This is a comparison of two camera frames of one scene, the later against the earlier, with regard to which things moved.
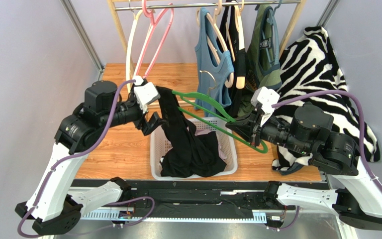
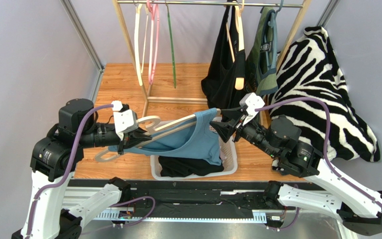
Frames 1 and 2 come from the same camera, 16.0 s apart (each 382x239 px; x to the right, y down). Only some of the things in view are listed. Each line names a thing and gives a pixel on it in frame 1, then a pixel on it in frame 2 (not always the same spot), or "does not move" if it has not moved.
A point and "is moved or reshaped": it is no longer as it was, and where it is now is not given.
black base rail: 227,199 does not move
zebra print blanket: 310,71 does not move
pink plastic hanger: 149,15 is moved or reshaped
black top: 229,36 does not move
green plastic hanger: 231,123 -> 167,9
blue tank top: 213,68 -> 197,139
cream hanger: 212,18 -> 148,124
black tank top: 190,153 is moved or reshaped
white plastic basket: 159,147 does not move
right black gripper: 253,127 -> 236,125
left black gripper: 154,122 -> 134,138
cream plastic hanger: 129,78 -> 138,8
